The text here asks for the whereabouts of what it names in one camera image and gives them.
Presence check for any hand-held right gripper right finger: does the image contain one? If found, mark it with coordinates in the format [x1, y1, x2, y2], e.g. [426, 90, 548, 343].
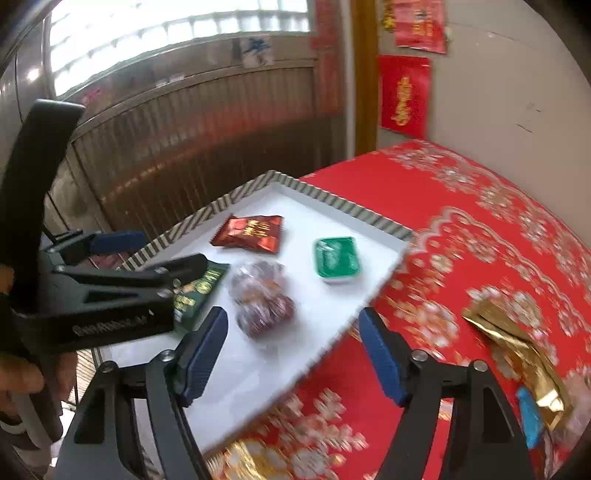
[358, 307, 536, 480]

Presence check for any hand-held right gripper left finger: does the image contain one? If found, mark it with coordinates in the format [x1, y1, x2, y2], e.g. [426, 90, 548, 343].
[53, 306, 229, 480]

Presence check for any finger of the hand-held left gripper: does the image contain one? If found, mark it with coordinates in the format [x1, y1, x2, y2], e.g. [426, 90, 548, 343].
[53, 252, 209, 309]
[41, 231, 148, 267]

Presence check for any green snack packet gold print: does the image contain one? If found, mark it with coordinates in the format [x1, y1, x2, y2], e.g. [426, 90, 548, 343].
[173, 261, 230, 330]

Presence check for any clear bag of red dates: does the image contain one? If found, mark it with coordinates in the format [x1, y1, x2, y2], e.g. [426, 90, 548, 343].
[228, 259, 296, 340]

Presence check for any green lidded jelly cup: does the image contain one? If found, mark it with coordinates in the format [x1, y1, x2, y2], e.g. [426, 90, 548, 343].
[313, 235, 362, 284]

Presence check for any red snack packet gold print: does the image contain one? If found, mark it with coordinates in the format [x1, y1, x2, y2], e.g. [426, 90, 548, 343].
[210, 213, 284, 254]

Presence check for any gold foil snack packet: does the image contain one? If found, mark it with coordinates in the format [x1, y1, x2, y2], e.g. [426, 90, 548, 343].
[462, 300, 573, 432]

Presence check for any light blue snack packet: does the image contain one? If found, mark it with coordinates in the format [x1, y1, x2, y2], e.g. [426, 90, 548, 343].
[515, 385, 548, 450]

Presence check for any white tray striped rim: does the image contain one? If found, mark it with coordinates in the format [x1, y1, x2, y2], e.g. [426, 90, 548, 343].
[92, 170, 415, 457]

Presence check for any person's left hand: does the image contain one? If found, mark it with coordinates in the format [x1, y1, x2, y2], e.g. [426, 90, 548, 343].
[0, 357, 47, 408]

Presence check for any red floral tablecloth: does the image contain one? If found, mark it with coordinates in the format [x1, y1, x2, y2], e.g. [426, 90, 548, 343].
[203, 138, 591, 480]

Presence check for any ribbed metal door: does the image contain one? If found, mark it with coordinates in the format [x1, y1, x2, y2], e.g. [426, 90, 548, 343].
[46, 60, 356, 241]

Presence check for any glass block window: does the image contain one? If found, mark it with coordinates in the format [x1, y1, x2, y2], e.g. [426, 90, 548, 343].
[46, 0, 319, 97]

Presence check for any blue white door sticker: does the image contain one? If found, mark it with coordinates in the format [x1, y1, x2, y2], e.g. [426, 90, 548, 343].
[231, 34, 278, 70]

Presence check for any red door couplet strip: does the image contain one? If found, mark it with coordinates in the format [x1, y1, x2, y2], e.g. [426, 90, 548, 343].
[309, 0, 352, 116]

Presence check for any flat red wall poster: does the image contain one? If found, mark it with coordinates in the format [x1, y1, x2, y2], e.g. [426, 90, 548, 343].
[379, 54, 432, 139]

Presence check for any wooden door frame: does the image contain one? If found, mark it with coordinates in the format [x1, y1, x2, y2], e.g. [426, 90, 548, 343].
[348, 0, 384, 155]

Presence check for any crumpled red wall poster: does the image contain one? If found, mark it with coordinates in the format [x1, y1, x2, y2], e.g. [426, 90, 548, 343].
[381, 0, 451, 55]

